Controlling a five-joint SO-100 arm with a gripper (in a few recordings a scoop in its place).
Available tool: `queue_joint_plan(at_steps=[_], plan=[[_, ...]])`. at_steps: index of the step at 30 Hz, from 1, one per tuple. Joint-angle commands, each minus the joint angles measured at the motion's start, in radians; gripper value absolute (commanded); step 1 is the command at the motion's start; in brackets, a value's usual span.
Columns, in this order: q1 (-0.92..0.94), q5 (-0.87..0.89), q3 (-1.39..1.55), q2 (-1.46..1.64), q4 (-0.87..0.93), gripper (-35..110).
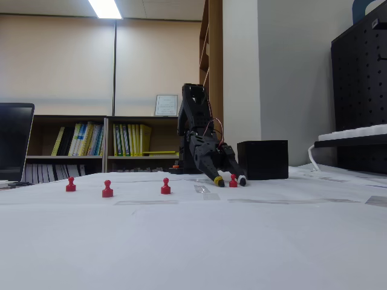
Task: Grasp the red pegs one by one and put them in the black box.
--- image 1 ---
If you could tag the wide yellow binder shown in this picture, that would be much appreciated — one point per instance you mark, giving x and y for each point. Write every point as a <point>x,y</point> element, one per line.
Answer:
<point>145,139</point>

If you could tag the framed white certificate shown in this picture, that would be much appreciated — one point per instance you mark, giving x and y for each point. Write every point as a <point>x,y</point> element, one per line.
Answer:
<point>166,105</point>

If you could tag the green white binder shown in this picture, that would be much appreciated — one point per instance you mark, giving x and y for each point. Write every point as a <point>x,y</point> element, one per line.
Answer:
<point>124,140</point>

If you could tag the black book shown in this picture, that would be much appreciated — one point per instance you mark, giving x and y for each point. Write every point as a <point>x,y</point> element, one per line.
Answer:
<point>66,145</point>

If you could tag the black box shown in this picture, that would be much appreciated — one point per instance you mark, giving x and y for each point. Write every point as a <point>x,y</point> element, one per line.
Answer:
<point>263,160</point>

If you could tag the low wooden bookshelf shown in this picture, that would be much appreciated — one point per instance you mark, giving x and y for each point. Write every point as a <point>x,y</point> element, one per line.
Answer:
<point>136,119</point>
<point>69,117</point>

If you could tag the tall wooden bookshelf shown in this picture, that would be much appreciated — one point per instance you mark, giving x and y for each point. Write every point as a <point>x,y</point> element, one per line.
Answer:
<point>216,45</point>

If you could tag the thin yellow book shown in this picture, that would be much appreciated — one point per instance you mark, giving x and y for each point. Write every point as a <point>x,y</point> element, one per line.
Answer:
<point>58,141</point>

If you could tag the flat yellow folder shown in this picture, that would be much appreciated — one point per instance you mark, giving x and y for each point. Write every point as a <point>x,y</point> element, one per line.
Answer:
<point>158,152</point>

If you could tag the red pawn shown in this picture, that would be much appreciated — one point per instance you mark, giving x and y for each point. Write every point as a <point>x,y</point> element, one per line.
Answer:
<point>70,187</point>
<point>107,192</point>
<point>165,189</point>
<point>232,182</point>

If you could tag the black shelf ledge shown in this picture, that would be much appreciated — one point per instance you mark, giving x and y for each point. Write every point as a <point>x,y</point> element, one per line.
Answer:
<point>347,144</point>

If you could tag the white yellow book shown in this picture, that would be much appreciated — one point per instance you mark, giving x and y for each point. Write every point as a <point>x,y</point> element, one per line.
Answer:
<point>76,137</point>

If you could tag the pale blue book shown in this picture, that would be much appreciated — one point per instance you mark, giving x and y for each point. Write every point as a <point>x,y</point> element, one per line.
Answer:
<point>96,139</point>

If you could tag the blue rounded object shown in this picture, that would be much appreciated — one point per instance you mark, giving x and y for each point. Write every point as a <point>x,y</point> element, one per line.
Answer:
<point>358,10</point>

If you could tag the white paper table cover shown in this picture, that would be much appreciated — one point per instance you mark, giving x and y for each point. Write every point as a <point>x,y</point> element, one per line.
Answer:
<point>193,241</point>

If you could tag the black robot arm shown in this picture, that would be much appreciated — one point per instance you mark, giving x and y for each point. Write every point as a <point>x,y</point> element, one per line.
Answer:
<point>193,105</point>

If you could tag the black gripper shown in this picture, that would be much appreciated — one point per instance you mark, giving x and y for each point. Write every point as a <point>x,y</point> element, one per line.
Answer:
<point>209,157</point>

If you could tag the white binders row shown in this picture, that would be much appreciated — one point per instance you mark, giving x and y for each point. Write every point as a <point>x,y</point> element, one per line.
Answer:
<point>45,173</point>

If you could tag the laptop screen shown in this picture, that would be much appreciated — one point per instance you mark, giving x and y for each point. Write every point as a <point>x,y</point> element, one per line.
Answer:
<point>13,142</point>

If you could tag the ceiling light panel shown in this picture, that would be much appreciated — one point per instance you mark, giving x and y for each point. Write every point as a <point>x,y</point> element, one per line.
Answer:
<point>104,9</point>

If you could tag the thin black wall pole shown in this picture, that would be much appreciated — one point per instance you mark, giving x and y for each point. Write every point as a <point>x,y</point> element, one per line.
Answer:
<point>115,60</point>

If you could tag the black pegboard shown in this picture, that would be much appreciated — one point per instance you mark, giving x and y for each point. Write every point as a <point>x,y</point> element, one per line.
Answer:
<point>356,75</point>

